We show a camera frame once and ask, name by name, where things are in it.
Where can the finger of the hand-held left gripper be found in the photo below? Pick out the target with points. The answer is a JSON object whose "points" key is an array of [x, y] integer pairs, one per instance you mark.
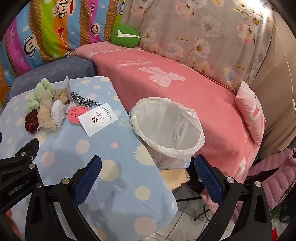
{"points": [[22, 160]]}

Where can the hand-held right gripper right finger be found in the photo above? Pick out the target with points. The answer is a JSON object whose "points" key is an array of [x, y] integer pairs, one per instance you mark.
{"points": [[208, 182]]}

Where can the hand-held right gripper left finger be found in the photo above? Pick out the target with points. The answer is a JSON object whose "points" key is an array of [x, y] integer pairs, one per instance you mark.
{"points": [[89, 179]]}

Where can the dark red scrunchie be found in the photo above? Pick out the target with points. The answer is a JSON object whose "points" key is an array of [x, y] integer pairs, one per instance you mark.
{"points": [[31, 121]]}

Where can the beige mesh scrunchie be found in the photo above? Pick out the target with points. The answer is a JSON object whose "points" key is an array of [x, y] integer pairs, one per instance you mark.
{"points": [[45, 118]]}

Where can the white cloth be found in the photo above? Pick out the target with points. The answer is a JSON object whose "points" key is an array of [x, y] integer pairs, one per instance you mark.
{"points": [[57, 112]]}

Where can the white paper card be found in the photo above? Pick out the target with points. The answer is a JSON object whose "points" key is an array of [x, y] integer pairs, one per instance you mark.
{"points": [[98, 120]]}

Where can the pink watermelon slice pad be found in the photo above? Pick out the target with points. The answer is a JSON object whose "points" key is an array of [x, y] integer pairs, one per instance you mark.
{"points": [[74, 114]]}

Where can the beige cloth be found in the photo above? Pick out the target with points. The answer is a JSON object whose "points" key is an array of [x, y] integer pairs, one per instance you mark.
{"points": [[61, 95]]}

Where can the light green fluffy cloth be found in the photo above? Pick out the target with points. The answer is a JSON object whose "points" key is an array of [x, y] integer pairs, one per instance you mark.
{"points": [[44, 87]]}

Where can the black white patterned sock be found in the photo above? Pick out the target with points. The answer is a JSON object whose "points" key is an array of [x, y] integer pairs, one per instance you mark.
{"points": [[77, 98]]}

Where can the grey cloth piece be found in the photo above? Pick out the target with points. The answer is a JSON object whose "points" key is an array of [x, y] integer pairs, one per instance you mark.
{"points": [[67, 83]]}

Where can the blue polka dot tablecloth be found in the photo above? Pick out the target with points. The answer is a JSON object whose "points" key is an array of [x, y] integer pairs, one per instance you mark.
{"points": [[120, 185]]}

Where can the wooden stool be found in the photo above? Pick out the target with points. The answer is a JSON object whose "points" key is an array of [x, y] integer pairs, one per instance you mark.
{"points": [[173, 178]]}

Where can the pink padded jacket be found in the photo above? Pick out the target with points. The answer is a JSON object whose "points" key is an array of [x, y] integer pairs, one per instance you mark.
{"points": [[277, 180]]}

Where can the pink pillow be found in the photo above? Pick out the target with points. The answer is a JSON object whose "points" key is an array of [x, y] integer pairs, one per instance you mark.
{"points": [[251, 111]]}

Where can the pink blanket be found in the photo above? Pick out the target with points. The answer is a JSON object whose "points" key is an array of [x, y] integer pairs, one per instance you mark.
{"points": [[185, 92]]}

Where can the blue-grey cushion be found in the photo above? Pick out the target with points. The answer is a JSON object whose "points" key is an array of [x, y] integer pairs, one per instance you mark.
{"points": [[57, 67]]}

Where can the beige curtain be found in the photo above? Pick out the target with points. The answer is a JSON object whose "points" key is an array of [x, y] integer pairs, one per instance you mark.
{"points": [[277, 92]]}

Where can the striped monkey print quilt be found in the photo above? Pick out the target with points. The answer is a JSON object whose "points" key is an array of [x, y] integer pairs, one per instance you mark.
{"points": [[46, 27]]}

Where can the green round cushion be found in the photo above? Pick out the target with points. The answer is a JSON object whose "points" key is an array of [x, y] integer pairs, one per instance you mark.
{"points": [[124, 38]]}

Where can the grey floral blanket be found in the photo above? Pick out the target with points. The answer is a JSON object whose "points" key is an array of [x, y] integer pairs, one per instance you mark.
{"points": [[196, 23]]}

